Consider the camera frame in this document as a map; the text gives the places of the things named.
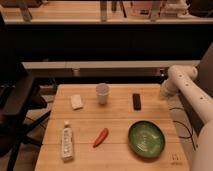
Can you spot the black eraser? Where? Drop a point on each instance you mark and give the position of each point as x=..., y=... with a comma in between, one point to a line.
x=136, y=102

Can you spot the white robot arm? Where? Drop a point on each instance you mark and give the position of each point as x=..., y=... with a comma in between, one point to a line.
x=181, y=78

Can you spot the white paper cup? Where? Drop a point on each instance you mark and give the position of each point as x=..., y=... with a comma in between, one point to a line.
x=102, y=92

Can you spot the red chili pepper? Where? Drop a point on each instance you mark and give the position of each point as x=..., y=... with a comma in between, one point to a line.
x=103, y=134

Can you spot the green bowl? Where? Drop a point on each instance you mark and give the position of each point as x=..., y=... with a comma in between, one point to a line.
x=146, y=139

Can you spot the black office chair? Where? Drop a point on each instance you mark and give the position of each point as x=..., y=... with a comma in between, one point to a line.
x=19, y=93

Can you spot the long grey bench rail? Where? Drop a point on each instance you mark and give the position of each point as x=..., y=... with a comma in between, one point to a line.
x=103, y=68

